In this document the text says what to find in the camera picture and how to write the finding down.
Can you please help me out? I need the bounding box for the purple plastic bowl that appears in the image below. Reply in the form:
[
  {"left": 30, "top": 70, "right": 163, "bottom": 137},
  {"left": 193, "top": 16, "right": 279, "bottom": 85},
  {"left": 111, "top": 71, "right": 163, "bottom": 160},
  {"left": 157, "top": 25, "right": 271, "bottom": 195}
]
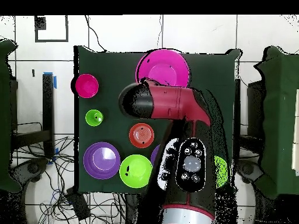
[
  {"left": 150, "top": 143, "right": 161, "bottom": 166},
  {"left": 83, "top": 141, "right": 121, "bottom": 180}
]

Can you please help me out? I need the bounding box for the large pink plastic bowl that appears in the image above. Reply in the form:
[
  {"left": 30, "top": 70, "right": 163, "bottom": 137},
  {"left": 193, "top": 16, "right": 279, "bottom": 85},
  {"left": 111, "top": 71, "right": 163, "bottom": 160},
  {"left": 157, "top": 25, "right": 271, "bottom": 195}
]
[{"left": 135, "top": 48, "right": 190, "bottom": 89}]

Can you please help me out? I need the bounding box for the green plastic bowl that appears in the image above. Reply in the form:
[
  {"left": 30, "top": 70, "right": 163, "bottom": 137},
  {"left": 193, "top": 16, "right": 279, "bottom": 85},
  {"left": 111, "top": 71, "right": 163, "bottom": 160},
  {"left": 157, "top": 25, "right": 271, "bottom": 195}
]
[
  {"left": 119, "top": 154, "right": 154, "bottom": 189},
  {"left": 214, "top": 155, "right": 229, "bottom": 189}
]

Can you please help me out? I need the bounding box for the small orange-red plastic bowl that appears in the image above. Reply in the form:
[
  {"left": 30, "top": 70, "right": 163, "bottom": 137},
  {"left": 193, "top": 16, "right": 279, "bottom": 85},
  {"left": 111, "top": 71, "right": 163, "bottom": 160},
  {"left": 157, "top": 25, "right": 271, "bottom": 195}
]
[{"left": 128, "top": 122, "right": 155, "bottom": 149}]

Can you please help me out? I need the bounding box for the green plastic cup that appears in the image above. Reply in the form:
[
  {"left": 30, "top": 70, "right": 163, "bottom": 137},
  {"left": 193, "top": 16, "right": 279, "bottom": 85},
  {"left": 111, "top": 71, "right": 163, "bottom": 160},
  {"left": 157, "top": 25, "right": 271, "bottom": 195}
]
[{"left": 85, "top": 109, "right": 104, "bottom": 127}]

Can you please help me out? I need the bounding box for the dark green tablecloth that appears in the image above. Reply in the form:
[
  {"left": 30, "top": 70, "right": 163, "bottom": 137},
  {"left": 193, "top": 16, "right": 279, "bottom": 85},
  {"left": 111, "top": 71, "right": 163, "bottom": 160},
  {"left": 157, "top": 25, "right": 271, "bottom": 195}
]
[{"left": 73, "top": 45, "right": 242, "bottom": 194}]

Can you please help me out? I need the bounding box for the small red-pink plastic bowl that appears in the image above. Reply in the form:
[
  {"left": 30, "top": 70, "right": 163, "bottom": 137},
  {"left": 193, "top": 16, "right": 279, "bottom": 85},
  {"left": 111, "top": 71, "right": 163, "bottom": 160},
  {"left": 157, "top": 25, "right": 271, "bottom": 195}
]
[{"left": 75, "top": 73, "right": 99, "bottom": 99}]

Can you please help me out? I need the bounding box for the black stand with blue tape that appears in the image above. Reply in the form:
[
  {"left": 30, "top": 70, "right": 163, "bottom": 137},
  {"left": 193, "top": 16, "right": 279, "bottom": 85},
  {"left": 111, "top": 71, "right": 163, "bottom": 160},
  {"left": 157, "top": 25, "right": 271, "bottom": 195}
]
[{"left": 10, "top": 72, "right": 58, "bottom": 162}]

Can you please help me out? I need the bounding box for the black metal stand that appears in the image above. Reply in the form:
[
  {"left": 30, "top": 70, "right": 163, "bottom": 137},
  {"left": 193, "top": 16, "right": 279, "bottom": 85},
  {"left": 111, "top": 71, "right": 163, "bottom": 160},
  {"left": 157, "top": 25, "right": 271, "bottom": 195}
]
[{"left": 234, "top": 79, "right": 266, "bottom": 155}]

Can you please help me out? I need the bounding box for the black power strip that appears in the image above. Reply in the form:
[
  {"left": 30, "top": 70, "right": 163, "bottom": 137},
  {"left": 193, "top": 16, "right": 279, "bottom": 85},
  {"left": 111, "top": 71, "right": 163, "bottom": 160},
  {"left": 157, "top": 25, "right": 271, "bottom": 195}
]
[{"left": 66, "top": 187, "right": 91, "bottom": 221}]

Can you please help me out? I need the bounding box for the green-covered side table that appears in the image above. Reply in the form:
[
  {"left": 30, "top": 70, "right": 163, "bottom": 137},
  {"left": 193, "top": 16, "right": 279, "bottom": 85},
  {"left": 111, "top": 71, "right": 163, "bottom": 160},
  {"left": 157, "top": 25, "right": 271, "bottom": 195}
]
[
  {"left": 254, "top": 45, "right": 299, "bottom": 199},
  {"left": 0, "top": 38, "right": 22, "bottom": 194}
]

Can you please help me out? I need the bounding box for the white panel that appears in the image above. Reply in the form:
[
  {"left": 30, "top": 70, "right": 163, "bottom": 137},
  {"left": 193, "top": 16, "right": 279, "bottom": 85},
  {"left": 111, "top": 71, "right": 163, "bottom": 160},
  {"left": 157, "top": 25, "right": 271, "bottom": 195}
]
[{"left": 291, "top": 88, "right": 299, "bottom": 177}]

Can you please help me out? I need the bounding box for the black floor cable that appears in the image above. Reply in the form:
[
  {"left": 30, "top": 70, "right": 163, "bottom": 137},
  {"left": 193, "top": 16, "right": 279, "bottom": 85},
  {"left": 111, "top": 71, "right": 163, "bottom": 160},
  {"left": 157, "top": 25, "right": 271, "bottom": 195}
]
[{"left": 84, "top": 15, "right": 108, "bottom": 53}]

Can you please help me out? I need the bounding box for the floor cable bundle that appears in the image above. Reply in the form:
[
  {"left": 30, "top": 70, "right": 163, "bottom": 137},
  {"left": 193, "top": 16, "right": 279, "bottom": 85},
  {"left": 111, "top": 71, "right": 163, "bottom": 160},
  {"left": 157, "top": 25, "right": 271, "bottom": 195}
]
[{"left": 11, "top": 121, "right": 127, "bottom": 224}]

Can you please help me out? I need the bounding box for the black square floor frame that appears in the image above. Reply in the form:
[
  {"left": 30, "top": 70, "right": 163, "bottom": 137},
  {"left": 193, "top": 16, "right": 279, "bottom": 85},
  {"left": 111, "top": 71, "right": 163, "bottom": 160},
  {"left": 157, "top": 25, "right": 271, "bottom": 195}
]
[{"left": 34, "top": 15, "right": 69, "bottom": 43}]

